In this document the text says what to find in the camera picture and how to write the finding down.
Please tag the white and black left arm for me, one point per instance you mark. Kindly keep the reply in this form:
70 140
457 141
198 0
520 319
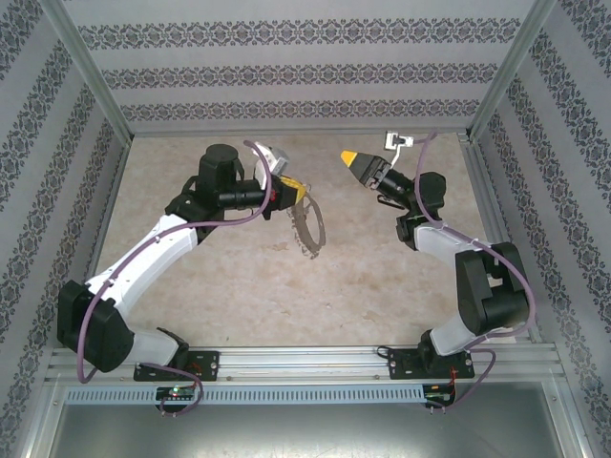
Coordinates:
143 257

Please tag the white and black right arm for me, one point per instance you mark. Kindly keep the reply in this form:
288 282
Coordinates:
491 291

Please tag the small circuit board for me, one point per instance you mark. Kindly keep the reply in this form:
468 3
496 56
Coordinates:
439 398
176 392

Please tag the grey metal sheet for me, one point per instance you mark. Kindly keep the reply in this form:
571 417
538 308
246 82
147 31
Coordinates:
305 434

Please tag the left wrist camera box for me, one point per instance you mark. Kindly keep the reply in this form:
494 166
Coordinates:
279 160

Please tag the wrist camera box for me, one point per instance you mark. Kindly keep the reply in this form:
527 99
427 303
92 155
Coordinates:
279 160
398 141

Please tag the aluminium back rail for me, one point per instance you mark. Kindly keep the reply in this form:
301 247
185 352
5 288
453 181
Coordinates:
334 131

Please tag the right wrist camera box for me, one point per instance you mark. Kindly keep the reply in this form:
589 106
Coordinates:
398 141

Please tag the aluminium side rail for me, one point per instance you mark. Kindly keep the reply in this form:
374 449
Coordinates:
111 191
496 214

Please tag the aluminium frame post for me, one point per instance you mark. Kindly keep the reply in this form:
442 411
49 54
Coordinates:
508 67
88 67

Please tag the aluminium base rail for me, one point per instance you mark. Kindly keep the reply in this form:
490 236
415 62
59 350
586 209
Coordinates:
296 365

